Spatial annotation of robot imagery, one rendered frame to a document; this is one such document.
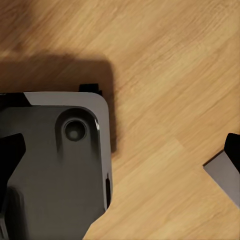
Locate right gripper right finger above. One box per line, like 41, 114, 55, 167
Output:
224, 133, 240, 173

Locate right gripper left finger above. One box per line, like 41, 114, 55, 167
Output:
0, 133, 26, 193

